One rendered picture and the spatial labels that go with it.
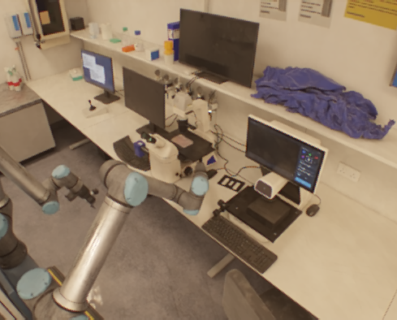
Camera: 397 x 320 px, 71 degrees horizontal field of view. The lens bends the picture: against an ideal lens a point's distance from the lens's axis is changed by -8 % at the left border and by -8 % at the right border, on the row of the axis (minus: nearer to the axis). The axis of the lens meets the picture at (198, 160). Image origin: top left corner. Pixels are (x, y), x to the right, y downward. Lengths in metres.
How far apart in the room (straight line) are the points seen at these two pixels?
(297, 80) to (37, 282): 1.70
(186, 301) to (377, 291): 1.28
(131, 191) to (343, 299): 1.12
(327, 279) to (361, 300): 0.19
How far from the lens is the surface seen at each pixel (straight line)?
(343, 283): 1.69
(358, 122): 1.73
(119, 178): 1.15
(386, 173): 1.97
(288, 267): 1.65
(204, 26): 2.23
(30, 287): 1.42
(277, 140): 1.53
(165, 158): 1.87
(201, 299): 2.35
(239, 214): 1.69
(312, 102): 1.75
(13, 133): 3.70
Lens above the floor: 2.08
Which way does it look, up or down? 37 degrees down
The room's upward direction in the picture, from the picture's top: straight up
